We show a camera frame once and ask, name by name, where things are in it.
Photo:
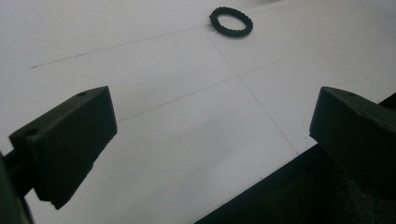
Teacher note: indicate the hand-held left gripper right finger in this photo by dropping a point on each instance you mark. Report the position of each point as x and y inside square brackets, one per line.
[358, 137]

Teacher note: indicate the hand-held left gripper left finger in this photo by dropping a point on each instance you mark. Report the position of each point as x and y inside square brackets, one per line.
[68, 143]

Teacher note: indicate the white table board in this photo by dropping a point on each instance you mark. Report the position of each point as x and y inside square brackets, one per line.
[186, 124]

